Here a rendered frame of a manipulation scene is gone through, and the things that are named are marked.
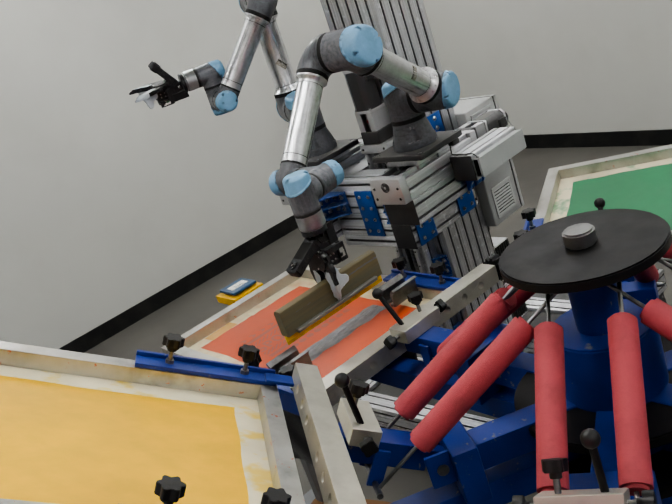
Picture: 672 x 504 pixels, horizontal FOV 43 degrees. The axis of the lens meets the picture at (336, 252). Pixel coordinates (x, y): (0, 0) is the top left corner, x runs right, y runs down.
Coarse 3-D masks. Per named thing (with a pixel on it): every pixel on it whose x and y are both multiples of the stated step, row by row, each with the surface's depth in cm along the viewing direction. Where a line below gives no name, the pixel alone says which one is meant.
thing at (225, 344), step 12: (240, 324) 271; (252, 324) 268; (264, 324) 265; (228, 336) 265; (240, 336) 262; (312, 336) 245; (324, 336) 243; (204, 348) 263; (216, 348) 260; (228, 348) 257; (300, 348) 241; (336, 348) 233; (348, 348) 231; (360, 348) 229; (240, 360) 246; (264, 360) 241; (324, 360) 229; (336, 360) 227; (324, 372) 223
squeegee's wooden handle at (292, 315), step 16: (368, 256) 238; (352, 272) 234; (368, 272) 238; (320, 288) 228; (352, 288) 235; (288, 304) 223; (304, 304) 225; (320, 304) 228; (288, 320) 222; (304, 320) 225; (288, 336) 223
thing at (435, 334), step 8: (432, 328) 207; (440, 328) 205; (424, 336) 204; (432, 336) 203; (440, 336) 202; (408, 344) 209; (416, 344) 206; (424, 344) 204; (432, 344) 201; (416, 352) 208; (432, 352) 203
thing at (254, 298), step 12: (288, 276) 289; (312, 276) 286; (384, 276) 260; (264, 288) 284; (276, 288) 286; (372, 288) 262; (420, 288) 244; (240, 300) 281; (252, 300) 281; (228, 312) 275; (240, 312) 278; (204, 324) 271; (216, 324) 273; (192, 336) 268; (204, 336) 270; (180, 348) 260; (216, 360) 243
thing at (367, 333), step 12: (300, 288) 283; (276, 300) 280; (288, 300) 277; (360, 300) 258; (372, 300) 255; (264, 312) 274; (348, 312) 253; (384, 312) 245; (396, 312) 242; (408, 312) 240; (336, 324) 248; (372, 324) 240; (384, 324) 237; (348, 336) 238; (360, 336) 235; (372, 336) 233
